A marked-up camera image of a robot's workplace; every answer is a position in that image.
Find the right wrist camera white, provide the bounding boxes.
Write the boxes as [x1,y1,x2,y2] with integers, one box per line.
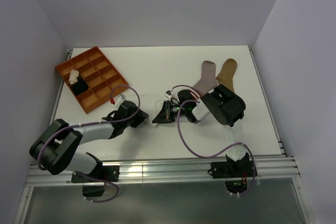
[165,90,173,99]

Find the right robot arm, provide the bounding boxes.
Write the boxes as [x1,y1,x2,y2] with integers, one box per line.
[152,84,255,178]

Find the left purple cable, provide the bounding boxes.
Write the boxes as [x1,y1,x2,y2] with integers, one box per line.
[36,84,141,204]

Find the cream brown striped sock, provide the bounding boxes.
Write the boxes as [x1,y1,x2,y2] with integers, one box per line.
[68,70,81,85]

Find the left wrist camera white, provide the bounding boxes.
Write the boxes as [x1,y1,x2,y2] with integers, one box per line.
[110,94,126,106]

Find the tan brown sock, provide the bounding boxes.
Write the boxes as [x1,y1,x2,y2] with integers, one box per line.
[216,58,237,92]

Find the grey sock red stripes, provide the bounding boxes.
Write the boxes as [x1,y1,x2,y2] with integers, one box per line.
[193,60,217,94]

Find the orange compartment tray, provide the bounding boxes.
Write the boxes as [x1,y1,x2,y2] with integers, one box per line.
[55,46,129,114]

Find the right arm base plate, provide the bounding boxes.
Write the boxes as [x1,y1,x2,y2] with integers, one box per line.
[207,161,258,179]

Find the white sock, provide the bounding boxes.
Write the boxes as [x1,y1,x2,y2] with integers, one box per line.
[152,100,166,124]

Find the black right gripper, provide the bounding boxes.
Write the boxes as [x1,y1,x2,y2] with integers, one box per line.
[153,101,187,124]

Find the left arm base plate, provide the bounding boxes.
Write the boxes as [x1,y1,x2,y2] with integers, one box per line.
[71,165,120,183]

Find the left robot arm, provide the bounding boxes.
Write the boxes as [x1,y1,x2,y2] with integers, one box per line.
[29,100,149,182]

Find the black sock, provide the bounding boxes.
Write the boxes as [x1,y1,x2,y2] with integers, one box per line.
[70,79,89,97]

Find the aluminium frame rail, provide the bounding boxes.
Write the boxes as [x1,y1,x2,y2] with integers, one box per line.
[25,156,300,187]

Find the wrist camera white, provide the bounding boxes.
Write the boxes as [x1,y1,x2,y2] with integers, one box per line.
[110,94,126,106]
[165,90,173,99]

